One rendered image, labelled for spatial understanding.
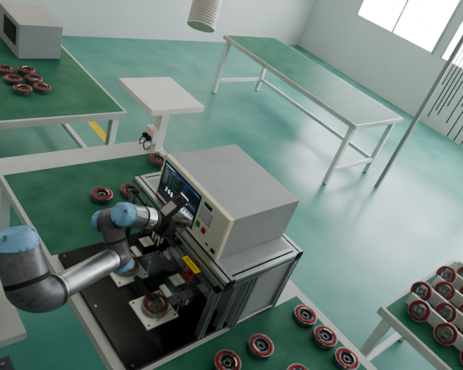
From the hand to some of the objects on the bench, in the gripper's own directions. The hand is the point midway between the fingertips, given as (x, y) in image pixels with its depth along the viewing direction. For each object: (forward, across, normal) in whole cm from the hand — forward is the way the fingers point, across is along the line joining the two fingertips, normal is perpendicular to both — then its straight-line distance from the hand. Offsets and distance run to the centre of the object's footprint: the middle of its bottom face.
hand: (190, 220), depth 175 cm
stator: (+24, +38, -40) cm, 60 cm away
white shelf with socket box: (+65, -99, -21) cm, 120 cm away
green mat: (+33, +56, -36) cm, 74 cm away
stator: (+25, -72, -39) cm, 86 cm away
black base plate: (+14, -8, -45) cm, 48 cm away
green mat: (+33, -73, -36) cm, 88 cm away
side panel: (+48, +24, -29) cm, 61 cm away
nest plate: (+11, +4, -44) cm, 45 cm away
